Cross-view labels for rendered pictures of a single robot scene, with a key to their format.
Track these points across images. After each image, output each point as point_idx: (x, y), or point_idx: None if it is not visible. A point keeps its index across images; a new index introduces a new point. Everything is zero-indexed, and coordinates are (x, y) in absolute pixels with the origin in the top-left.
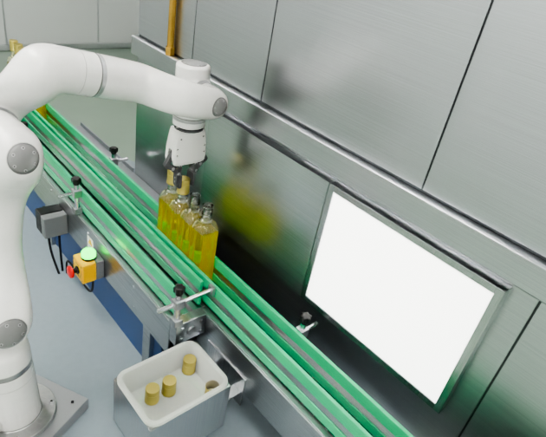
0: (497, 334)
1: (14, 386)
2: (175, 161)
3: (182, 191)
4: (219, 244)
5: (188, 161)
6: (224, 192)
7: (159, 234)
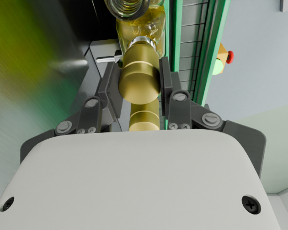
0: None
1: None
2: (244, 158)
3: (151, 54)
4: (70, 5)
5: (140, 144)
6: (13, 38)
7: (168, 36)
